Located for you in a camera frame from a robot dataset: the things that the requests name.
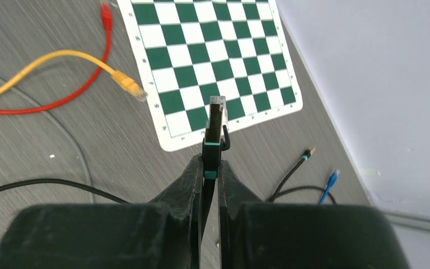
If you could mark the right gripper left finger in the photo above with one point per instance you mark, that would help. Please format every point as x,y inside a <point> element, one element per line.
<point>162,233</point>

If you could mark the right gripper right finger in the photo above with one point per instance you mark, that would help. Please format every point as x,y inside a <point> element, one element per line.
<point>257,234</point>

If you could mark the green white chessboard mat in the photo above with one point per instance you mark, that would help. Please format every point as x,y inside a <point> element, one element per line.
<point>188,51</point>

